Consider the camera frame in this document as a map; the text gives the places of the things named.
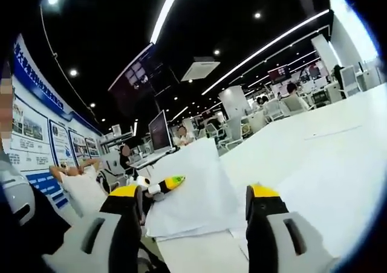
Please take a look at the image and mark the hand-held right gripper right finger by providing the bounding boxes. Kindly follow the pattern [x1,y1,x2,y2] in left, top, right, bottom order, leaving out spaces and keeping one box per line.
[244,183,343,273]

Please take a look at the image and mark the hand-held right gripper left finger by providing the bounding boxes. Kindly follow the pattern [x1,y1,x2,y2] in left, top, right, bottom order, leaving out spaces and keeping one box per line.
[41,184,143,273]

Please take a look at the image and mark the white printing paper bundle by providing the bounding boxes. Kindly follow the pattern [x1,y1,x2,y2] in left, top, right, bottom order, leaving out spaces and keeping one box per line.
[144,138,240,241]

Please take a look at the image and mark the pile of white printing papers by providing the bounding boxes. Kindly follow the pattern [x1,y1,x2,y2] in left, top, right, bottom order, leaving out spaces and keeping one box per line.
[154,179,376,259]

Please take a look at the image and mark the desktop monitor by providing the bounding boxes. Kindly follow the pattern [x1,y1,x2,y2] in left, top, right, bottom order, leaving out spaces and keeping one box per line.
[147,109,174,153]

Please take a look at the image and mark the person's dark clothing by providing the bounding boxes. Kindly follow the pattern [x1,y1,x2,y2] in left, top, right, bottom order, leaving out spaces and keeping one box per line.
[0,184,72,273]

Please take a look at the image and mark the white pillar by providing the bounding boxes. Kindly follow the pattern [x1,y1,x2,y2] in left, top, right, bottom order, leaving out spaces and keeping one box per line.
[219,85,252,126]
[311,34,341,74]

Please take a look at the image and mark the large hanging display screen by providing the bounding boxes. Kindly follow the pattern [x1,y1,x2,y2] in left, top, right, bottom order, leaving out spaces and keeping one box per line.
[107,42,180,106]

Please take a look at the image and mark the white chest-worn device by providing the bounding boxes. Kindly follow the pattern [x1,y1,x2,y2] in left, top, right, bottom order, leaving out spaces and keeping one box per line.
[0,160,36,227]

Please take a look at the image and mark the ceiling air conditioner vent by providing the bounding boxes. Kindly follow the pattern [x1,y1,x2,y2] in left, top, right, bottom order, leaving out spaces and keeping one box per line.
[180,56,221,83]

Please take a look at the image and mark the white office chair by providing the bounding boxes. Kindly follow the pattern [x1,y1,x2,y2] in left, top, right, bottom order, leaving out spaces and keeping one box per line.
[339,66,363,97]
[281,97,307,117]

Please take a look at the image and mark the round ceiling spotlights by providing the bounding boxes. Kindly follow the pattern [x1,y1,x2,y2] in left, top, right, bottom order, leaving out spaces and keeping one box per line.
[45,0,264,109]

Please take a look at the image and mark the small hanging display screen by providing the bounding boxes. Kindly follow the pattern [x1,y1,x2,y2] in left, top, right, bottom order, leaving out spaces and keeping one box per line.
[267,66,291,86]

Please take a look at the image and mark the curved ceiling light strip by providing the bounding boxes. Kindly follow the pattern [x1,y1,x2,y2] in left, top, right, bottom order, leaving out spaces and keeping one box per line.
[201,8,330,95]

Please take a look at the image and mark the straight ceiling light strip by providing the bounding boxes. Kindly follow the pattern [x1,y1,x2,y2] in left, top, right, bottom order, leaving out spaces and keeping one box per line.
[149,0,186,44]

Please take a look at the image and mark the blue and white wall poster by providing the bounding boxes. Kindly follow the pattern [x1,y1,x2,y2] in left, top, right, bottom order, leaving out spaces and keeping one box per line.
[8,33,103,209]

